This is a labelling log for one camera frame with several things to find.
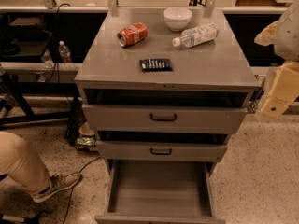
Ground white ceramic bowl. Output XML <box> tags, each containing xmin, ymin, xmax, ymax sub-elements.
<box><xmin>163</xmin><ymin>7</ymin><xmax>192</xmax><ymax>31</ymax></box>

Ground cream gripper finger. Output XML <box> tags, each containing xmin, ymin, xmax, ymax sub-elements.
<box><xmin>254</xmin><ymin>21</ymin><xmax>278</xmax><ymax>46</ymax></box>
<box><xmin>261</xmin><ymin>61</ymin><xmax>299</xmax><ymax>119</ymax></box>

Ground black drawer handle middle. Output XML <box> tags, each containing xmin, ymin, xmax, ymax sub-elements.
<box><xmin>150</xmin><ymin>148</ymin><xmax>172</xmax><ymax>156</ymax></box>

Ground red soda can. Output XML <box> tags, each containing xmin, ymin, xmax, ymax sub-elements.
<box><xmin>117</xmin><ymin>22</ymin><xmax>148</xmax><ymax>47</ymax></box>

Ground grey metal drawer cabinet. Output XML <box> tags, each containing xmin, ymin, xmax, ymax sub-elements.
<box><xmin>76</xmin><ymin>7</ymin><xmax>258</xmax><ymax>224</ymax></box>

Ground grey sneaker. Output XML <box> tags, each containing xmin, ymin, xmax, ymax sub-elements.
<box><xmin>32</xmin><ymin>172</ymin><xmax>81</xmax><ymax>203</ymax></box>

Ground person's leg beige trousers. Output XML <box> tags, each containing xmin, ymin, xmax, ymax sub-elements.
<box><xmin>0</xmin><ymin>132</ymin><xmax>50</xmax><ymax>194</ymax></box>

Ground black drawer handle top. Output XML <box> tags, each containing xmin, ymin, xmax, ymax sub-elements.
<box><xmin>149</xmin><ymin>113</ymin><xmax>177</xmax><ymax>122</ymax></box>

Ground small water bottle on shelf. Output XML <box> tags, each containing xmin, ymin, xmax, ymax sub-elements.
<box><xmin>58</xmin><ymin>41</ymin><xmax>72</xmax><ymax>63</ymax></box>

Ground clear plastic water bottle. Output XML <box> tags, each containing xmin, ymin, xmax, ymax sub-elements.
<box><xmin>172</xmin><ymin>22</ymin><xmax>219</xmax><ymax>48</ymax></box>

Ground top grey drawer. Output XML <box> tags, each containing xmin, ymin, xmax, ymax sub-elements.
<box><xmin>82</xmin><ymin>105</ymin><xmax>247</xmax><ymax>134</ymax></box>

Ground green packet on floor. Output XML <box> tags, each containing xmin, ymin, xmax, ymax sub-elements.
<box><xmin>75</xmin><ymin>136</ymin><xmax>96</xmax><ymax>151</ymax></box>

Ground dark blueberry rxbar wrapper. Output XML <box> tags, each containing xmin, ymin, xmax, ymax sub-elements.
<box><xmin>139</xmin><ymin>59</ymin><xmax>172</xmax><ymax>72</ymax></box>

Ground bottom grey open drawer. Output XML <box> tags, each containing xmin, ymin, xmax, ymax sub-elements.
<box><xmin>95</xmin><ymin>160</ymin><xmax>226</xmax><ymax>224</ymax></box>

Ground black floor cable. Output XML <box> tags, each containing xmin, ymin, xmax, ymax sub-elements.
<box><xmin>61</xmin><ymin>156</ymin><xmax>101</xmax><ymax>224</ymax></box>

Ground middle grey drawer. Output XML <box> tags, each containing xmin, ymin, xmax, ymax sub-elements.
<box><xmin>96</xmin><ymin>141</ymin><xmax>227</xmax><ymax>162</ymax></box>

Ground black drawer handle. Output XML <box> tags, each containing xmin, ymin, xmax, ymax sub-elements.
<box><xmin>150</xmin><ymin>148</ymin><xmax>172</xmax><ymax>156</ymax></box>
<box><xmin>149</xmin><ymin>113</ymin><xmax>177</xmax><ymax>122</ymax></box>

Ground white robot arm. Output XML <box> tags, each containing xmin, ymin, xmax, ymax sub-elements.
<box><xmin>254</xmin><ymin>0</ymin><xmax>299</xmax><ymax>118</ymax></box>

